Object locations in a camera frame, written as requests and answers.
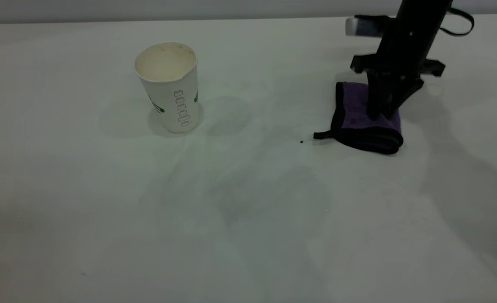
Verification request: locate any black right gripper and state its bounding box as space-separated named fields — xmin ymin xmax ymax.
xmin=350 ymin=0 xmax=453 ymax=120

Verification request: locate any purple cloth with black trim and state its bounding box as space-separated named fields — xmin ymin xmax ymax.
xmin=314 ymin=81 xmax=404 ymax=155

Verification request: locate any black looped gripper cable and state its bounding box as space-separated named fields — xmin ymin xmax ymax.
xmin=440 ymin=7 xmax=475 ymax=37

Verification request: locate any white paper coffee cup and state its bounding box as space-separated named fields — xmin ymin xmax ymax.
xmin=134 ymin=42 xmax=200 ymax=134

